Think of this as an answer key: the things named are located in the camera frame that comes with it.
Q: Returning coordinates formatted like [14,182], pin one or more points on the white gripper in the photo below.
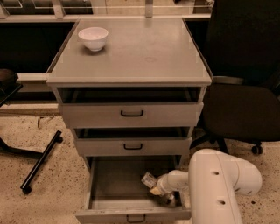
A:
[166,184]

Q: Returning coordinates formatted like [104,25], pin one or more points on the clear plastic bottle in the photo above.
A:
[150,181]

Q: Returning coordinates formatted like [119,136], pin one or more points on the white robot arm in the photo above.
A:
[213,179]

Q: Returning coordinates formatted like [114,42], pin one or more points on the grey bottom drawer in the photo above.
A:
[116,193]

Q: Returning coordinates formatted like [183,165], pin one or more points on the grey drawer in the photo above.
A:
[127,107]
[116,193]
[132,141]

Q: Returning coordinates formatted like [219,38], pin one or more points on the grey middle drawer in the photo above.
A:
[132,141]

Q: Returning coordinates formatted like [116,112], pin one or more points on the grey drawer cabinet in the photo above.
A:
[139,53]

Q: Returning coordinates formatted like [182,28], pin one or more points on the grey top drawer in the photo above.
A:
[127,107]

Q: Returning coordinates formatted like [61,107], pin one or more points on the black office chair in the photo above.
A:
[242,51]

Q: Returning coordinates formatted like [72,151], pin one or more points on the black stand base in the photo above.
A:
[39,156]

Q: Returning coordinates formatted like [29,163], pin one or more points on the white ceramic bowl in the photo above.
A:
[93,38]

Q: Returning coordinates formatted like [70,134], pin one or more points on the dark stool seat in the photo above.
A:
[8,85]

